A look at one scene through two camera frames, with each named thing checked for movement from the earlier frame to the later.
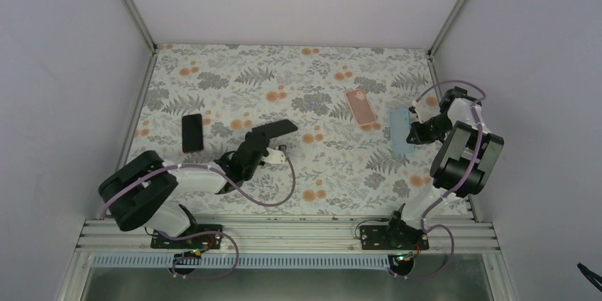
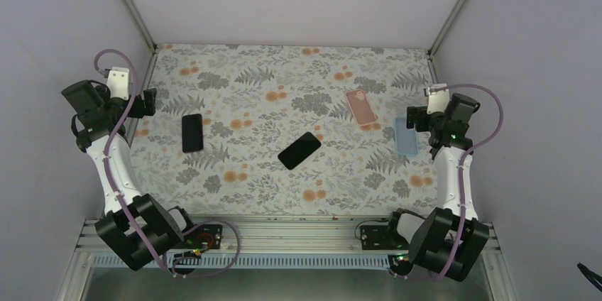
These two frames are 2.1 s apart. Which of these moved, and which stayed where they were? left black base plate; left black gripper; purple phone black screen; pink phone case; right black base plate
Moved: left black gripper
Stayed: left black base plate; purple phone black screen; pink phone case; right black base plate
